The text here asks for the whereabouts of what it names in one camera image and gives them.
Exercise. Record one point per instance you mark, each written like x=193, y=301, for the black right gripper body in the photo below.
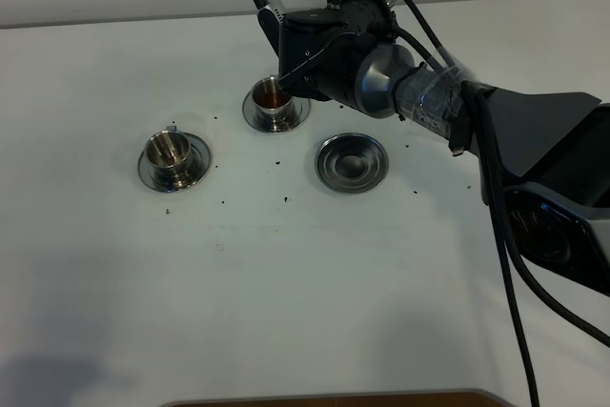
x=316, y=42

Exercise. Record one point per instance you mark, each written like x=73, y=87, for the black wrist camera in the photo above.
x=270, y=18

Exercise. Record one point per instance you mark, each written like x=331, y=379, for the steel saucer near teapot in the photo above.
x=300, y=114

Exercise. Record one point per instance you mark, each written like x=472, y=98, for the steel saucer far left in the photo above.
x=203, y=161

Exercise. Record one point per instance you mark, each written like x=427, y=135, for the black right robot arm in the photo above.
x=553, y=149

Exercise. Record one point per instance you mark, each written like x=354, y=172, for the steel teacup near teapot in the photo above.
x=273, y=107

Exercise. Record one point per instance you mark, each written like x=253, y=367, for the steel teacup far left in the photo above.
x=170, y=158

